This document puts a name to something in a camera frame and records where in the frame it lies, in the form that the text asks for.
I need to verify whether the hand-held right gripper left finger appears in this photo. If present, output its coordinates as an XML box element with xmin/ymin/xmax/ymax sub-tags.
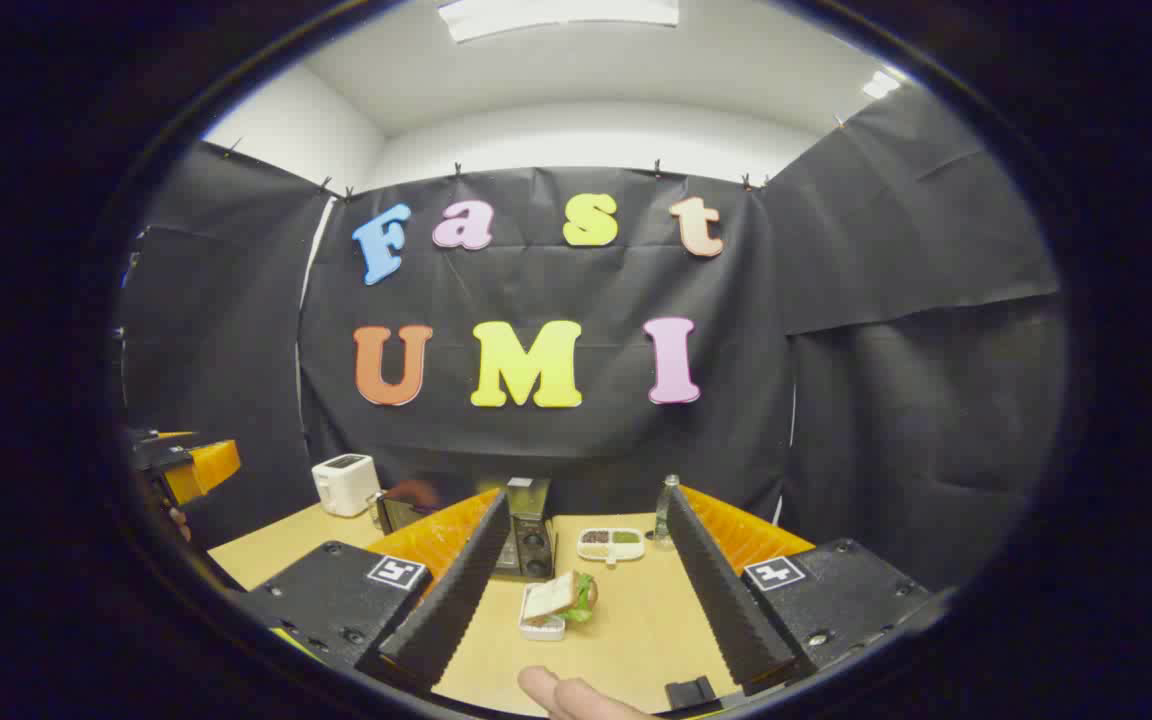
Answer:
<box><xmin>236</xmin><ymin>488</ymin><xmax>514</xmax><ymax>696</ymax></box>

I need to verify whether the black electric oven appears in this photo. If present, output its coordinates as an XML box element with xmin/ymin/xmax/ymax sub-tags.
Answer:
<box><xmin>376</xmin><ymin>476</ymin><xmax>559</xmax><ymax>583</ymax></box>

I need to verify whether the lettuce sandwich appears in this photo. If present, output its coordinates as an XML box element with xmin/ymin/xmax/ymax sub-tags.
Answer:
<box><xmin>526</xmin><ymin>572</ymin><xmax>599</xmax><ymax>626</ymax></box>

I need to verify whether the long ceiling light panel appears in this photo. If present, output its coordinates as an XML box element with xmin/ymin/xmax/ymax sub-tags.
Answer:
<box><xmin>436</xmin><ymin>0</ymin><xmax>682</xmax><ymax>43</ymax></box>

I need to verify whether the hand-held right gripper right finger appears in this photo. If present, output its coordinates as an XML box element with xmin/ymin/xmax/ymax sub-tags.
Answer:
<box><xmin>664</xmin><ymin>484</ymin><xmax>947</xmax><ymax>698</ymax></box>

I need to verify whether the white divided food tray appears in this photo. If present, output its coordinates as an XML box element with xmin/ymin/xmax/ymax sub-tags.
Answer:
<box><xmin>577</xmin><ymin>527</ymin><xmax>647</xmax><ymax>567</ymax></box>

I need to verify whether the clear plastic water bottle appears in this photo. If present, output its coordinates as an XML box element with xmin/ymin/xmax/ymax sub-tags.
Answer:
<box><xmin>656</xmin><ymin>474</ymin><xmax>682</xmax><ymax>548</ymax></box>

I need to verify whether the white toaster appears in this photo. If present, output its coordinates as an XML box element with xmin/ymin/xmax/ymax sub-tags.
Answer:
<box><xmin>311</xmin><ymin>453</ymin><xmax>381</xmax><ymax>518</ymax></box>

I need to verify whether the black backdrop cloth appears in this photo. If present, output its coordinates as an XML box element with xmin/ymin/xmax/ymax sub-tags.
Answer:
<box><xmin>116</xmin><ymin>85</ymin><xmax>1072</xmax><ymax>601</ymax></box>

